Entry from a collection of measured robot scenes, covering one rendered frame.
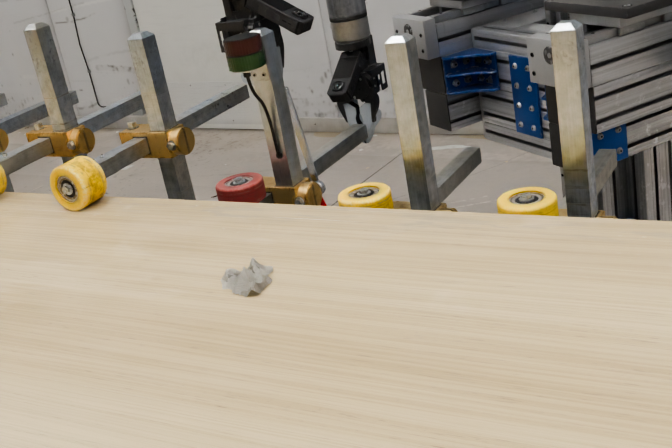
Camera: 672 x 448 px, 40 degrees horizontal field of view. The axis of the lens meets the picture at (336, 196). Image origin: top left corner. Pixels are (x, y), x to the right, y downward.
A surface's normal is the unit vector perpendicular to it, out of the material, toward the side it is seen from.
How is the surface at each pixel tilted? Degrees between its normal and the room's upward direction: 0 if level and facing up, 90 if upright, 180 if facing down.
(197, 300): 0
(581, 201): 90
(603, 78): 90
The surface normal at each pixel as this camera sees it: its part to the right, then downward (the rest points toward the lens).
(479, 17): 0.46, 0.24
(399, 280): -0.18, -0.92
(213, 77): -0.53, 0.39
